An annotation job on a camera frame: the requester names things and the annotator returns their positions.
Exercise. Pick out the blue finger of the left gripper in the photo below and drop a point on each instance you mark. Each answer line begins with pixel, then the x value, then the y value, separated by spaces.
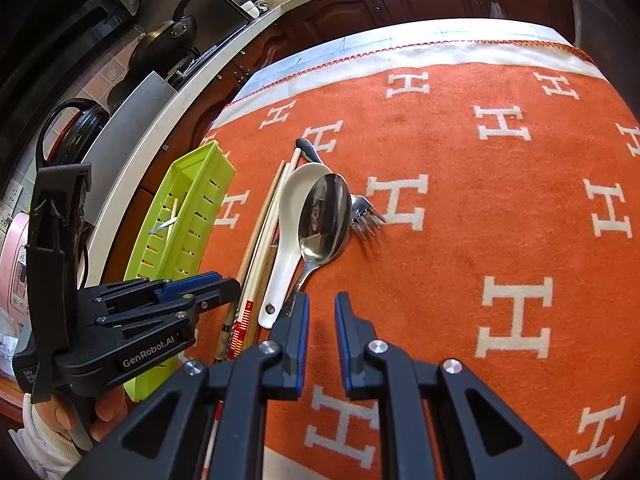
pixel 191 285

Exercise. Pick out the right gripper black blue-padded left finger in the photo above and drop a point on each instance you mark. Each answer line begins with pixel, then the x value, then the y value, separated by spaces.
pixel 208 421

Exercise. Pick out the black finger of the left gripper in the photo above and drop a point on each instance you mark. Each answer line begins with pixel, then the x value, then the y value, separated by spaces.
pixel 223 292

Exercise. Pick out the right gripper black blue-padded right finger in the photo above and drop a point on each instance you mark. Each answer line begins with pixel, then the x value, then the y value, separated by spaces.
pixel 437 421

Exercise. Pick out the light bamboo chopstick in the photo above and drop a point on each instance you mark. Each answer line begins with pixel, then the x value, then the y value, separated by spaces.
pixel 254 330
pixel 238 339

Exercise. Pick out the small steel teaspoon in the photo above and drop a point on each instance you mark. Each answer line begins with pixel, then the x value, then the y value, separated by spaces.
pixel 169 222

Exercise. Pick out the large steel spoon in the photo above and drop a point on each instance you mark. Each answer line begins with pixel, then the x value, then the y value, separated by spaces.
pixel 322 230

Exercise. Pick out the white ceramic soup spoon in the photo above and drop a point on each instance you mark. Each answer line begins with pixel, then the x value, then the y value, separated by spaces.
pixel 292 200

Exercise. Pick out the brown wooden chopstick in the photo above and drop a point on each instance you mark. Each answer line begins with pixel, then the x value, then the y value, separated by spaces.
pixel 226 327

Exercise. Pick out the green plastic utensil tray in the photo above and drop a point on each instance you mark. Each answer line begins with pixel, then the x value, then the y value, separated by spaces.
pixel 199 181

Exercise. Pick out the pink appliance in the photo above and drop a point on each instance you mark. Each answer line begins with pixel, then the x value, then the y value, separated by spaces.
pixel 13 283

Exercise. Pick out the black electric kettle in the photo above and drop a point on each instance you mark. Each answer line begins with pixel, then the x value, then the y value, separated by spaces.
pixel 77 136

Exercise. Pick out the steel stove splash guard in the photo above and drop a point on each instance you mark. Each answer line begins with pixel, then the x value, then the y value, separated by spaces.
pixel 120 136

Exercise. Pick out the black wok pan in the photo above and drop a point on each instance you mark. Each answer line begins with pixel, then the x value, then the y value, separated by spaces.
pixel 164 46

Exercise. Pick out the orange H-pattern towel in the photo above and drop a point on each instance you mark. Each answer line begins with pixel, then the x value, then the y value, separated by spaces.
pixel 507 172

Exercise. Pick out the white plastic bag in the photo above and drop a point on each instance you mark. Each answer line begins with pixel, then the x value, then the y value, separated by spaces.
pixel 496 11

